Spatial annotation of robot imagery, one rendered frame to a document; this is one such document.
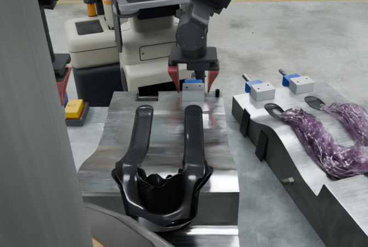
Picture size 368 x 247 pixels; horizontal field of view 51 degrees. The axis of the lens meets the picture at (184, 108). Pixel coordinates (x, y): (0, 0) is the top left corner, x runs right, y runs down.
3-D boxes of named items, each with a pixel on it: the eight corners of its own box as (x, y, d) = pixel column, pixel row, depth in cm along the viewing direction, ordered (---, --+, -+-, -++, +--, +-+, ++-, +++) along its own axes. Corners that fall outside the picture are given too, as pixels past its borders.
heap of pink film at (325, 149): (265, 116, 88) (269, 87, 84) (333, 104, 92) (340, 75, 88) (333, 197, 68) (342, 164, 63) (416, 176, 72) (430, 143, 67)
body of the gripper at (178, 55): (217, 67, 83) (218, 35, 79) (170, 67, 83) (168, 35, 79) (216, 53, 88) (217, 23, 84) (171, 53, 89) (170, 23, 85)
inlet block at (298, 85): (270, 79, 109) (272, 62, 106) (286, 76, 110) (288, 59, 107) (293, 103, 99) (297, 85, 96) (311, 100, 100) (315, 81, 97)
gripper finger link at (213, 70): (218, 99, 88) (220, 62, 82) (187, 99, 88) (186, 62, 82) (217, 84, 93) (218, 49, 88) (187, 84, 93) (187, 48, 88)
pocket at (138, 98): (138, 104, 95) (137, 91, 93) (160, 103, 95) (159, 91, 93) (136, 114, 91) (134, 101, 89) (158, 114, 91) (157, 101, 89)
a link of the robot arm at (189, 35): (235, -14, 78) (197, -34, 76) (237, 6, 68) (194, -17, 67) (207, 35, 84) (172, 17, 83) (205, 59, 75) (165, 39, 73)
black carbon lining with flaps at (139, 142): (136, 112, 89) (132, 76, 84) (206, 111, 89) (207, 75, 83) (110, 238, 60) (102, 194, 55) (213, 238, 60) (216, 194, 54)
